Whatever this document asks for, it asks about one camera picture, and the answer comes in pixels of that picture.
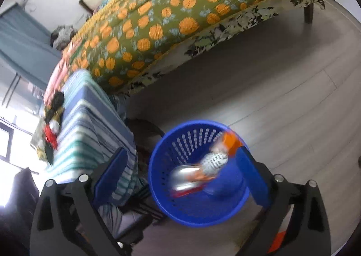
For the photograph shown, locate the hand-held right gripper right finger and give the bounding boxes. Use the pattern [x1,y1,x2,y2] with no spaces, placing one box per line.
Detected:
[235,146,332,256]

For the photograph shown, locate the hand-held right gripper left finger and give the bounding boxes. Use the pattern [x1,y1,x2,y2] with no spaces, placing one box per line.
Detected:
[30,147,133,256]

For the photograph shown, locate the orange white silver garment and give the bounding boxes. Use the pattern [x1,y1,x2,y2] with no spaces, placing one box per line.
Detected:
[187,129,243,183]

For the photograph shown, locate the blue plastic basket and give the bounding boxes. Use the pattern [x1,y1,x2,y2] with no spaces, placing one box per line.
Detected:
[147,120,251,228]

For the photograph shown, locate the silver foil packet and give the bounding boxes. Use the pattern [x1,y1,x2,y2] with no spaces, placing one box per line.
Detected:
[169,164,204,197]

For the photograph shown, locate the dark striped cloth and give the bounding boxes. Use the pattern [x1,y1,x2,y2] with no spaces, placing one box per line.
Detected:
[97,183,167,245]

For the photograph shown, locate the blue and white striped cloth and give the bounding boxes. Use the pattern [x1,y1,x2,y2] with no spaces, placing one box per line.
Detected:
[46,69,150,208]

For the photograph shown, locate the red cloth item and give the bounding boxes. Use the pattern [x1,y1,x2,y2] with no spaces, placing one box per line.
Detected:
[44,127,59,150]

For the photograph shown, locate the black packet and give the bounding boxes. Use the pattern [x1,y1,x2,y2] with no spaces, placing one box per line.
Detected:
[44,91,66,125]

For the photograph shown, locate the pink striped blanket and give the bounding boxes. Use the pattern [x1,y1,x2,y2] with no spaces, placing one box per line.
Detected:
[42,39,74,107]

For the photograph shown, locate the grey plush cloth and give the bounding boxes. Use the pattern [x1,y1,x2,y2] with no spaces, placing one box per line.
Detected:
[50,25,78,50]

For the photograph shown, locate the grey-blue curtain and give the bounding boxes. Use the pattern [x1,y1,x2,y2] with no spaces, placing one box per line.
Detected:
[0,2,63,91]

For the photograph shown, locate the dark wooden bed leg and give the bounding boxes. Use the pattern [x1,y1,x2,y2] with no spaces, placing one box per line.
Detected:
[304,2,315,24]

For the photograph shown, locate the green quilt with orange print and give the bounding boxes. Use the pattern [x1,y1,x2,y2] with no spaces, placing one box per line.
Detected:
[60,0,335,94]

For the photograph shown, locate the dark curved frame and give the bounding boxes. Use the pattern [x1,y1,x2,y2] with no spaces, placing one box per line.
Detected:
[125,118,166,144]

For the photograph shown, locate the black window frame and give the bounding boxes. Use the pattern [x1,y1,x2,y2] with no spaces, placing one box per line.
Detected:
[0,115,40,175]

